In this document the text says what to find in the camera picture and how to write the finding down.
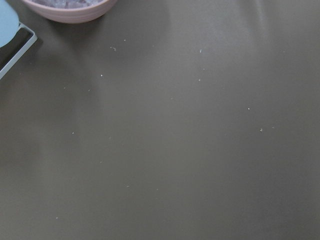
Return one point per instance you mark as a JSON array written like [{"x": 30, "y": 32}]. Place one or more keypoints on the pink bowl with ice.
[{"x": 73, "y": 15}]

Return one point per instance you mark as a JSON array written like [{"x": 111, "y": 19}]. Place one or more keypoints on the blue cup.
[{"x": 9, "y": 23}]

